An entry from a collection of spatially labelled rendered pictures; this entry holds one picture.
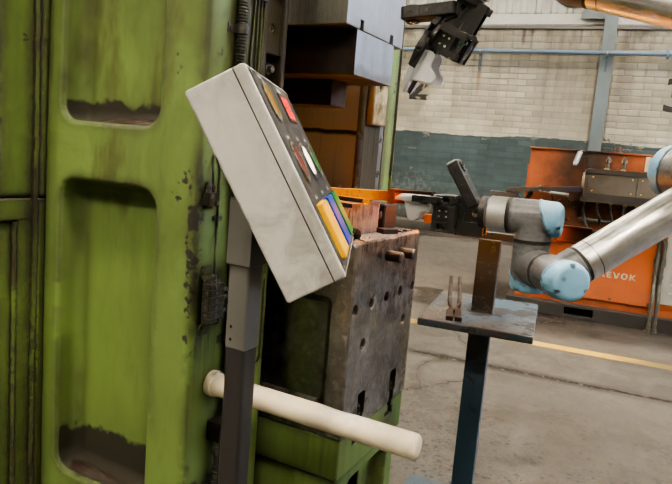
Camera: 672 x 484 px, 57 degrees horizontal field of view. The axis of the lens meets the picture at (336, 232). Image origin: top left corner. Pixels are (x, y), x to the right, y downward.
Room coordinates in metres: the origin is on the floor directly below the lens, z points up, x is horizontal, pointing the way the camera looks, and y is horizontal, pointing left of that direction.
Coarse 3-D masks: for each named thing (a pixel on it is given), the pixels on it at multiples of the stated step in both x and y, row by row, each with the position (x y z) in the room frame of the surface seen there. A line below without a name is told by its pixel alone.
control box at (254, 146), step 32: (192, 96) 0.73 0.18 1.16; (224, 96) 0.73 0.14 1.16; (256, 96) 0.72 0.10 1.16; (224, 128) 0.73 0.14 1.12; (256, 128) 0.72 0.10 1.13; (288, 128) 0.85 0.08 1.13; (224, 160) 0.73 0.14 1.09; (256, 160) 0.72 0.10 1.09; (288, 160) 0.72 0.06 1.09; (256, 192) 0.72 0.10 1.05; (288, 192) 0.72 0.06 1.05; (320, 192) 0.86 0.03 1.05; (256, 224) 0.72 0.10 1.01; (288, 224) 0.72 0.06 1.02; (320, 224) 0.72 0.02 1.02; (288, 256) 0.72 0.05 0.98; (320, 256) 0.72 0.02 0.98; (288, 288) 0.72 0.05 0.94; (320, 288) 0.72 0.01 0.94
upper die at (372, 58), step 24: (288, 48) 1.42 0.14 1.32; (312, 48) 1.39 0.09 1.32; (336, 48) 1.36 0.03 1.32; (360, 48) 1.36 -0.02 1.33; (384, 48) 1.47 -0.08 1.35; (288, 72) 1.42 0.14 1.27; (312, 72) 1.39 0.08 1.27; (336, 72) 1.36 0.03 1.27; (360, 72) 1.37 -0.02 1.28; (384, 72) 1.48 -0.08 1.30
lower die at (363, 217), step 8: (344, 200) 1.45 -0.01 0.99; (352, 200) 1.44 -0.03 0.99; (360, 200) 1.43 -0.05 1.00; (376, 200) 1.51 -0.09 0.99; (344, 208) 1.36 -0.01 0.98; (352, 208) 1.39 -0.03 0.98; (360, 208) 1.42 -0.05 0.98; (368, 208) 1.46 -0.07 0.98; (376, 208) 1.50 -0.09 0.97; (352, 216) 1.39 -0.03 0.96; (360, 216) 1.43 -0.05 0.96; (368, 216) 1.47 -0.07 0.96; (376, 216) 1.51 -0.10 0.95; (352, 224) 1.39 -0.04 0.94; (360, 224) 1.43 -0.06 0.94; (368, 224) 1.47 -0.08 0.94; (376, 224) 1.51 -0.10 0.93; (368, 232) 1.47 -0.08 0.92
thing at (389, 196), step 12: (336, 192) 1.48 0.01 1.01; (348, 192) 1.46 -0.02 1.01; (360, 192) 1.44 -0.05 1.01; (372, 192) 1.43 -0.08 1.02; (384, 192) 1.42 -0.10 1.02; (396, 192) 1.40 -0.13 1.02; (408, 192) 1.39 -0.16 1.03; (420, 192) 1.38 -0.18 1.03; (432, 192) 1.37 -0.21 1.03; (432, 204) 1.37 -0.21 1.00
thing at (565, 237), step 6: (426, 216) 1.67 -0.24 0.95; (426, 222) 1.67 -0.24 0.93; (564, 228) 1.56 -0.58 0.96; (570, 228) 1.55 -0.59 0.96; (576, 228) 1.54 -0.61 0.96; (582, 228) 1.54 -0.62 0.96; (588, 228) 1.54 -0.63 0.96; (564, 234) 1.56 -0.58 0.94; (570, 234) 1.55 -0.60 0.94; (576, 234) 1.55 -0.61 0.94; (582, 234) 1.55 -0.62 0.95; (588, 234) 1.54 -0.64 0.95; (558, 240) 1.56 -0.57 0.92; (564, 240) 1.56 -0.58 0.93; (570, 240) 1.55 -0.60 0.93; (576, 240) 1.55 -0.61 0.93
